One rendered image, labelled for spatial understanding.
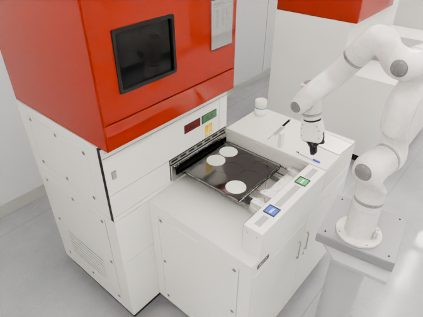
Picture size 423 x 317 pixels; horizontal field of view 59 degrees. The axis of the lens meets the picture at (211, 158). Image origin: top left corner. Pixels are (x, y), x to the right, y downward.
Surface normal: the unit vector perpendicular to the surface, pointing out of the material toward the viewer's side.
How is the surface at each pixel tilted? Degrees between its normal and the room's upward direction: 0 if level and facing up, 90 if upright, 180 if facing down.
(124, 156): 90
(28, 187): 90
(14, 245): 0
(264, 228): 0
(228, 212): 0
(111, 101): 90
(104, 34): 90
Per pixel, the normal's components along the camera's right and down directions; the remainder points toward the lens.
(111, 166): 0.76, 0.37
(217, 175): 0.00, -0.82
